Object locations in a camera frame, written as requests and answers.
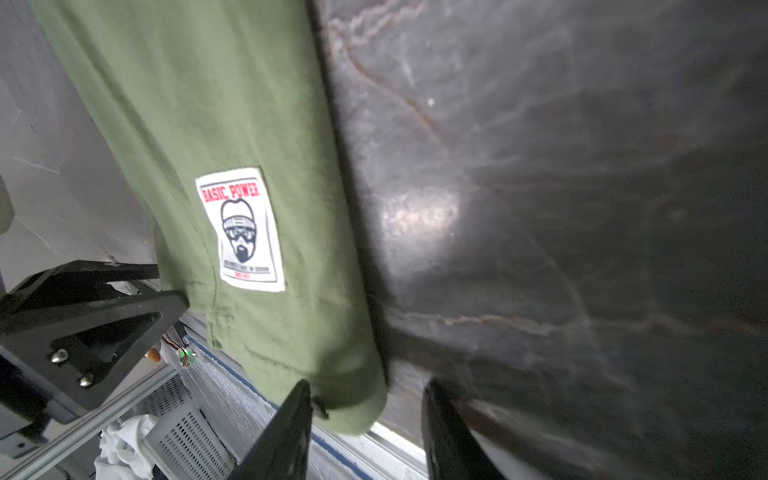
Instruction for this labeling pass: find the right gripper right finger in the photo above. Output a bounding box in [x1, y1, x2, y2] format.
[421, 379, 505, 480]

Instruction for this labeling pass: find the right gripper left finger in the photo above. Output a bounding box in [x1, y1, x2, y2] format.
[228, 380, 313, 480]

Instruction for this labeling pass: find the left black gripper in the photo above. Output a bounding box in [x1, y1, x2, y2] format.
[1, 261, 189, 459]

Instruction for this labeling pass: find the green tank top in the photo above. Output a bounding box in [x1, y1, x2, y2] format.
[32, 1, 387, 435]

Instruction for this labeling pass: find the white crumpled cloth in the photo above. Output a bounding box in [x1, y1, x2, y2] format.
[94, 414, 158, 480]

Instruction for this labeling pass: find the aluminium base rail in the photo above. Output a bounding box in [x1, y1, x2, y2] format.
[1, 309, 427, 479]

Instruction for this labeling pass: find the white perforated cable duct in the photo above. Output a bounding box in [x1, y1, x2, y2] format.
[133, 377, 235, 480]

